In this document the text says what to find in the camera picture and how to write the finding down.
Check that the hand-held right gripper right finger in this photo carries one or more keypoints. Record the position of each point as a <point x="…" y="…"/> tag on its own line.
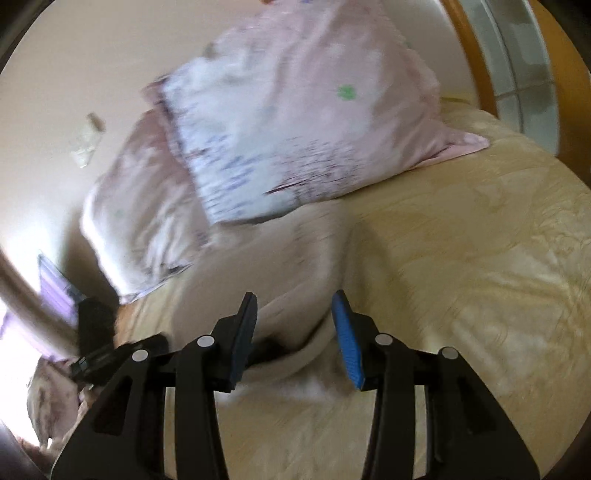
<point x="348" y="341"/>

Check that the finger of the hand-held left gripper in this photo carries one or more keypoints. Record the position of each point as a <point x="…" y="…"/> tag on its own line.
<point x="96" y="325"/>
<point x="115" y="357"/>

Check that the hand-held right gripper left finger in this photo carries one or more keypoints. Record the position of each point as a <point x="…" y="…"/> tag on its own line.
<point x="242" y="341"/>

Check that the purple striped object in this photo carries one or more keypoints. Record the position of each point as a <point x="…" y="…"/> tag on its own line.
<point x="57" y="290"/>

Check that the pink floral cloth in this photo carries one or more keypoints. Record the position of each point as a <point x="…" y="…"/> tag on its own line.
<point x="51" y="401"/>

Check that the window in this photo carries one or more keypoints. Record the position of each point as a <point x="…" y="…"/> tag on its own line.
<point x="18" y="337"/>

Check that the pink floral pillow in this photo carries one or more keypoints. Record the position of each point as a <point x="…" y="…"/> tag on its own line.
<point x="143" y="207"/>

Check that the yellow patterned bedspread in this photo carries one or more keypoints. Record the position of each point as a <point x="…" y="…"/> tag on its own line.
<point x="461" y="258"/>

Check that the pink pillow with tree print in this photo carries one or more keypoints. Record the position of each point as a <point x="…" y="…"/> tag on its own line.
<point x="300" y="106"/>

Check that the wooden headboard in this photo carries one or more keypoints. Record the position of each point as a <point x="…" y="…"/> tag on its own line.
<point x="478" y="60"/>

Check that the frosted glass headboard panel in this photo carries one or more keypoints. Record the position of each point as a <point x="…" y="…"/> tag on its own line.
<point x="521" y="69"/>

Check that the paper wall sticker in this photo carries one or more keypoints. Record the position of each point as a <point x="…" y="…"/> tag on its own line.
<point x="87" y="141"/>

